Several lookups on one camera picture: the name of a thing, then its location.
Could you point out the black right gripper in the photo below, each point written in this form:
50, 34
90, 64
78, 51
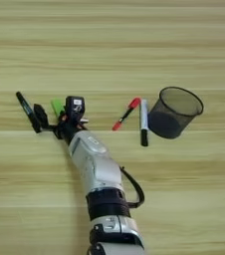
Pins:
66, 129

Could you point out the green eraser block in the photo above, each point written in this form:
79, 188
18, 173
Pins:
57, 107

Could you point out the black marker pen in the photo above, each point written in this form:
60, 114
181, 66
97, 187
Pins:
28, 111

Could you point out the red and black pen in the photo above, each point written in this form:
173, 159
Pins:
126, 114

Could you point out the white marker with black cap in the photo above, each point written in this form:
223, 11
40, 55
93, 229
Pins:
144, 116

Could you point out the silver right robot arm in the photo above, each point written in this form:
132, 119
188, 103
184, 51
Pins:
98, 172

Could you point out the black box with white label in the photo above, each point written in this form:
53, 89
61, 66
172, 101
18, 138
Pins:
74, 108

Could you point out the black mesh pen cup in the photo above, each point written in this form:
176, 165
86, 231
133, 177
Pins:
174, 114

